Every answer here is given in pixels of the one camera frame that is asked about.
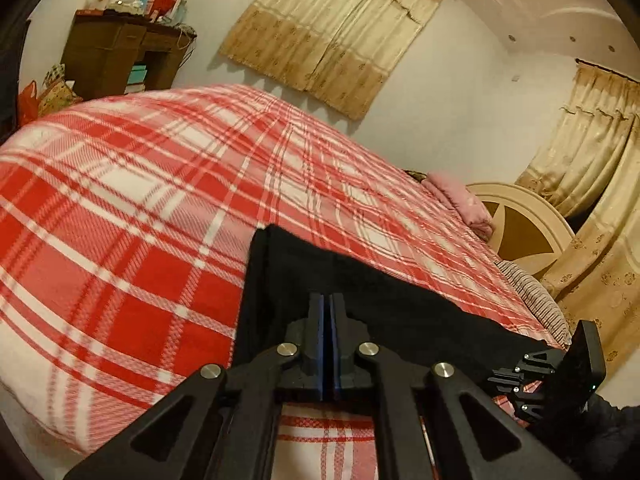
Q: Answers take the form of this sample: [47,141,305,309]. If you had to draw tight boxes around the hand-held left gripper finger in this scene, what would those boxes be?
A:
[62,292,326,480]
[326,292,583,480]

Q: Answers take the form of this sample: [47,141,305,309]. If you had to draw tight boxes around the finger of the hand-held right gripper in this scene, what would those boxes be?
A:
[507,382,549,420]
[492,349,563,387]

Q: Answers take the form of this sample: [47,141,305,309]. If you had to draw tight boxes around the black pants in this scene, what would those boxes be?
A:
[231,223,551,406]

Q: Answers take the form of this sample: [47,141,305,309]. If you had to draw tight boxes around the striped pillow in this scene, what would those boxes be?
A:
[495,259,571,348]

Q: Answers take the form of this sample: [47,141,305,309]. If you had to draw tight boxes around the cream wooden headboard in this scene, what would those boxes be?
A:
[465,182,578,281]

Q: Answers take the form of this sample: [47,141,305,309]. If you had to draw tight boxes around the pink pillow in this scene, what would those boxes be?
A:
[422,170,496,241]

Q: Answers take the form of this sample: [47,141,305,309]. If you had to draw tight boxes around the beige patterned long curtain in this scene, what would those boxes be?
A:
[514,60,640,367]

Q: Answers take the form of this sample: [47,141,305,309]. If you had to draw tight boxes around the red plaid bed sheet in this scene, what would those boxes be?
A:
[0,84,571,480]

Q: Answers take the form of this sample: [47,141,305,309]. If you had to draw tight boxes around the beige window curtain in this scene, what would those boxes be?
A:
[219,0,453,122]

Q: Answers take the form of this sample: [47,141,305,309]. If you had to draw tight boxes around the brown wooden dresser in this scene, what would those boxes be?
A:
[61,10,197,101]

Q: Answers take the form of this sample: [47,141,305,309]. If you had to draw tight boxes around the patterned gift bag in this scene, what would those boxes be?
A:
[37,64,84,117]

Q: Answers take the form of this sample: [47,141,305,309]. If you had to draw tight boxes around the red plastic bag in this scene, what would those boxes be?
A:
[17,81,40,127]

